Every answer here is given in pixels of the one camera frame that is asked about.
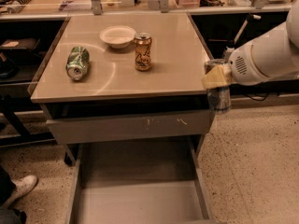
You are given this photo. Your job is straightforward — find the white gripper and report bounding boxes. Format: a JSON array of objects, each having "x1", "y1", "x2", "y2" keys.
[{"x1": 202, "y1": 41, "x2": 265, "y2": 90}]

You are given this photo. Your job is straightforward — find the silver blue redbull can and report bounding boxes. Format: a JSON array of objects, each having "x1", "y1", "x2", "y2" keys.
[{"x1": 205, "y1": 59, "x2": 231, "y2": 114}]

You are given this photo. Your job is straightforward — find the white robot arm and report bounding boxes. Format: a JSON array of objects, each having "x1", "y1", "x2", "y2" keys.
[{"x1": 202, "y1": 0, "x2": 299, "y2": 90}]

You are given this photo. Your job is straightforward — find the top grey drawer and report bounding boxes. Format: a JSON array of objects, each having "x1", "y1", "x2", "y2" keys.
[{"x1": 47, "y1": 110, "x2": 213, "y2": 144}]

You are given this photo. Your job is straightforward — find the orange lacroix can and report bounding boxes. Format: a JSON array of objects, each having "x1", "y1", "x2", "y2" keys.
[{"x1": 134, "y1": 33, "x2": 152, "y2": 71}]

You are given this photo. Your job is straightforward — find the grey drawer cabinet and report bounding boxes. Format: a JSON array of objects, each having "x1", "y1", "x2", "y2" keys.
[{"x1": 27, "y1": 12, "x2": 219, "y2": 166}]

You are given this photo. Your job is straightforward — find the open middle grey drawer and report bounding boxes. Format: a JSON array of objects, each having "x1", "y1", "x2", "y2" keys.
[{"x1": 65, "y1": 139, "x2": 217, "y2": 224}]

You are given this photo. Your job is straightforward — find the crushed green soda can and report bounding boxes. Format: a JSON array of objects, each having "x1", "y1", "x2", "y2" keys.
[{"x1": 65, "y1": 46, "x2": 90, "y2": 80}]

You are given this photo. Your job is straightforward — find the white paper bowl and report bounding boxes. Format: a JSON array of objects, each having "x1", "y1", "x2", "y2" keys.
[{"x1": 99, "y1": 25, "x2": 135, "y2": 49}]

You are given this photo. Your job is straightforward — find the black chair left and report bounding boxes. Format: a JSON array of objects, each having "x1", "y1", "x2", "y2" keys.
[{"x1": 0, "y1": 38, "x2": 42, "y2": 79}]

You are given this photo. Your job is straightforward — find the white sneaker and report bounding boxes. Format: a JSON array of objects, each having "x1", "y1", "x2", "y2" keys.
[{"x1": 1, "y1": 175, "x2": 38, "y2": 208}]

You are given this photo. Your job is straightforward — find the dark trouser leg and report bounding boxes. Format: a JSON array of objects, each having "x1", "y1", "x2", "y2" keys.
[{"x1": 0, "y1": 166, "x2": 25, "y2": 224}]

